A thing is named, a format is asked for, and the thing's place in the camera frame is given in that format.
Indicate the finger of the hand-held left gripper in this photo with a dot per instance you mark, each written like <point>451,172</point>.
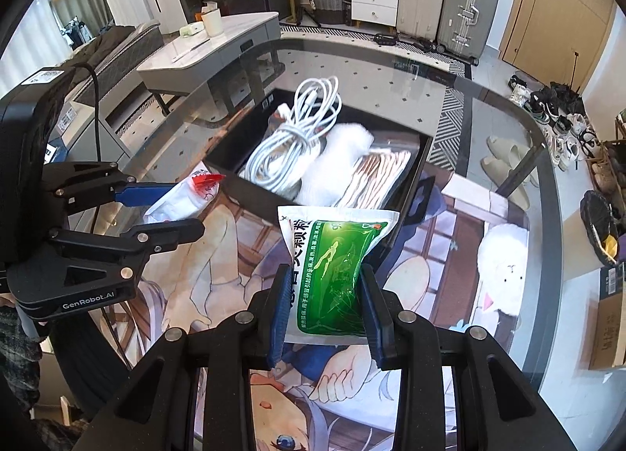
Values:
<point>146,193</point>
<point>171,231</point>

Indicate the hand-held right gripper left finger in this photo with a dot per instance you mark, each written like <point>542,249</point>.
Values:
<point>279,314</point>

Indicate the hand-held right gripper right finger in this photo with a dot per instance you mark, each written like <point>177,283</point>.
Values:
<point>369,319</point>

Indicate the red white tissue packet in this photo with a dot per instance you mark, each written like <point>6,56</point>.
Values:
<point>181,201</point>

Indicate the green white medicine packet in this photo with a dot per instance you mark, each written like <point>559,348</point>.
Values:
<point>332,260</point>

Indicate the black storage box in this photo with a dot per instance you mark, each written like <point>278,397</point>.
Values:
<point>239,148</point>

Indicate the clear bag of cotton swabs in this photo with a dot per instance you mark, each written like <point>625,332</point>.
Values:
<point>376,172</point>

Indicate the white fluffy cloth bag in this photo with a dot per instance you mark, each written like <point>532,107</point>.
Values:
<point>337,162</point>

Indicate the grey storage cabinet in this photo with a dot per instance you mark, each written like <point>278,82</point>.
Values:
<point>83,128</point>

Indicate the printed anime table mat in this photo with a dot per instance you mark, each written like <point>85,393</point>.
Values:
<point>450,245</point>

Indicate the grey sofa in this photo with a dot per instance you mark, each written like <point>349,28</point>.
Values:
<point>132,50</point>

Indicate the white grey coffee table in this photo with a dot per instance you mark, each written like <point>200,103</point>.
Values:
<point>215,50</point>

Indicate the small white box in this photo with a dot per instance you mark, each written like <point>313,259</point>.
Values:
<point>190,30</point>

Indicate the white cup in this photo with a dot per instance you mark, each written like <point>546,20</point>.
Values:
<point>212,20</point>

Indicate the person's plaid clothing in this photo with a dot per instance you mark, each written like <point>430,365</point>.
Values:
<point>19,373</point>

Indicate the black white patterned rug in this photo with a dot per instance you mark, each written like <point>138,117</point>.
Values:
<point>452,113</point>

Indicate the cardboard box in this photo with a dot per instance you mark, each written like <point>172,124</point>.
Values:
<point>609,319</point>

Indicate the trash bin with black bag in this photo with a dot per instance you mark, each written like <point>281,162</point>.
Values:
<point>599,221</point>

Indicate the pile of shoes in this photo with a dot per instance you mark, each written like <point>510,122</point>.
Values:
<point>557,113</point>

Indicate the black power strip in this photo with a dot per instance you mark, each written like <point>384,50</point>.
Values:
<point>385,39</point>

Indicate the wooden shoe rack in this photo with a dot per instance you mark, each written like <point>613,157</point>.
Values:
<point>611,157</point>

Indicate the black umbrella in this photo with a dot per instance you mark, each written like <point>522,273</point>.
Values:
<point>567,94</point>

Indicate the grey suitcase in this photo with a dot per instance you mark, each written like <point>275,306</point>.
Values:
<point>467,11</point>

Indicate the wooden door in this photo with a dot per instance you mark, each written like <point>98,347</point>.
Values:
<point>552,1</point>

